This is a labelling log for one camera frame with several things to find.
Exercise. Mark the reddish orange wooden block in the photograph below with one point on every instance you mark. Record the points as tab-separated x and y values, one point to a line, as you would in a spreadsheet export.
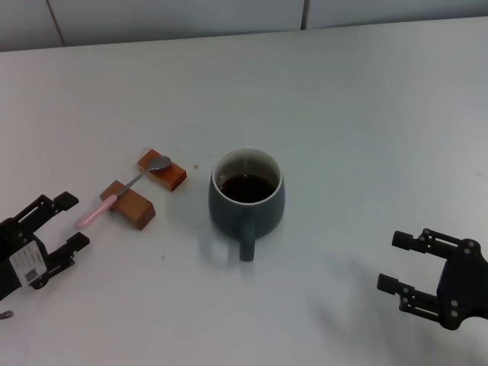
171	177

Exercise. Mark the dark coffee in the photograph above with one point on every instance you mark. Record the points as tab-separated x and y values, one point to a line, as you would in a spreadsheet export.
246	188

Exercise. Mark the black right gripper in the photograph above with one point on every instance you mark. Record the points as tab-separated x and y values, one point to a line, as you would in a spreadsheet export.
465	282

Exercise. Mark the grey ceramic cup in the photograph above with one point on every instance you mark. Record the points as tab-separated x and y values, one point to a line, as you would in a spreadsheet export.
228	217

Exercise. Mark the brown notched wooden block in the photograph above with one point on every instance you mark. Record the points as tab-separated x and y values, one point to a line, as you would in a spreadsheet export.
133	209

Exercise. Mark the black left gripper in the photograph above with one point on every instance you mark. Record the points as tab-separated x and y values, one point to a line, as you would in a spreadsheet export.
19	248

